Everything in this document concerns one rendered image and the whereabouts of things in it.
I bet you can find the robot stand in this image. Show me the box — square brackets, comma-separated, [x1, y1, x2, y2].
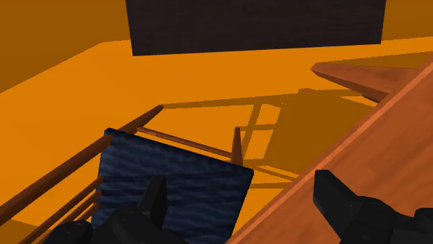
[125, 0, 387, 57]

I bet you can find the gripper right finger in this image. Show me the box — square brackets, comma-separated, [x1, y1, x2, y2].
[312, 169, 433, 244]

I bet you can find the wooden chair with blue seat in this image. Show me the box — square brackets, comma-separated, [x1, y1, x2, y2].
[0, 104, 255, 244]

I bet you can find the brown wooden table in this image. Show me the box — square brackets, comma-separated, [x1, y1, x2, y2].
[226, 56, 433, 244]

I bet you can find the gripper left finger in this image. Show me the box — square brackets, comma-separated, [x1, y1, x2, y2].
[43, 174, 190, 244]

